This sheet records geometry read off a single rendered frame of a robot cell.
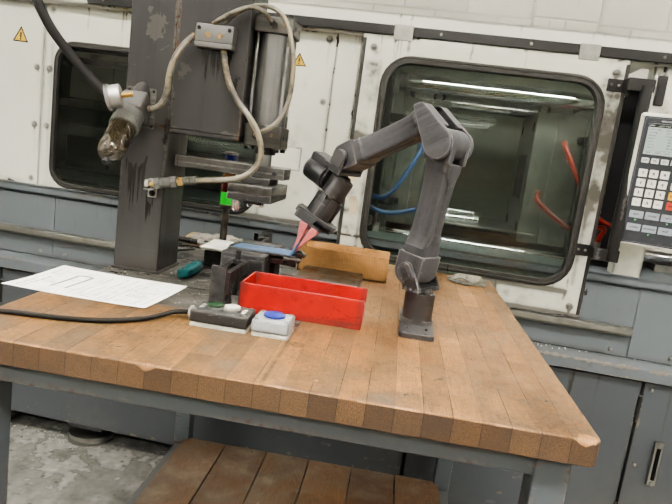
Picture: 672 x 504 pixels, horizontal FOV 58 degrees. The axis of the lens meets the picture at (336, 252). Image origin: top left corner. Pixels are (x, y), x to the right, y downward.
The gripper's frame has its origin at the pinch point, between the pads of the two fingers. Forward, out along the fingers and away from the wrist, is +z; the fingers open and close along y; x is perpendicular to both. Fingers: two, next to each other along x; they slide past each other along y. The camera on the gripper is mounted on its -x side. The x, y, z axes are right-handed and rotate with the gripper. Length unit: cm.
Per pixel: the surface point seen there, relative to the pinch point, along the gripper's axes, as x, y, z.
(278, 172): 3.0, 12.9, -12.5
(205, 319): 37.4, 3.3, 13.1
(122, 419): -68, 23, 104
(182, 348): 49, 2, 15
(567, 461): 58, -52, -8
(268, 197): 9.3, 10.6, -7.4
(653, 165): -42, -68, -71
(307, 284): 12.7, -7.4, 2.8
